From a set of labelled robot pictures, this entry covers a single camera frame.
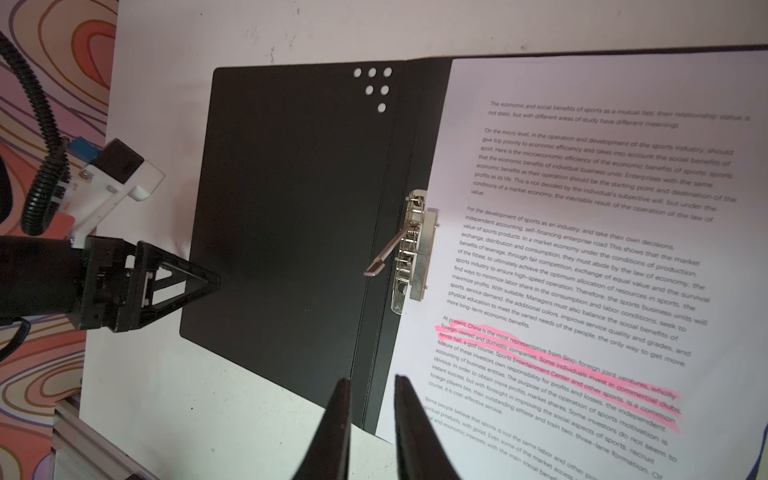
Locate silver folder clip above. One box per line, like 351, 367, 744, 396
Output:
363, 189, 438, 315

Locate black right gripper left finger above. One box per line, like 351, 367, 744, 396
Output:
293, 378, 351, 480

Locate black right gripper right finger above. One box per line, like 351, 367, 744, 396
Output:
394, 375, 459, 480

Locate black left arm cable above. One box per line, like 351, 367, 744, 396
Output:
0, 29, 73, 238

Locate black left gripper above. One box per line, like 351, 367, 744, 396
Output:
68, 236, 221, 333

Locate aluminium front rail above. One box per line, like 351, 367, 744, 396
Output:
52, 394, 158, 480

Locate printed paper sheets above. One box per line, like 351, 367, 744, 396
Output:
390, 50, 767, 479

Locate white and black file folder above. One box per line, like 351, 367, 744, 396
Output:
179, 44, 768, 434

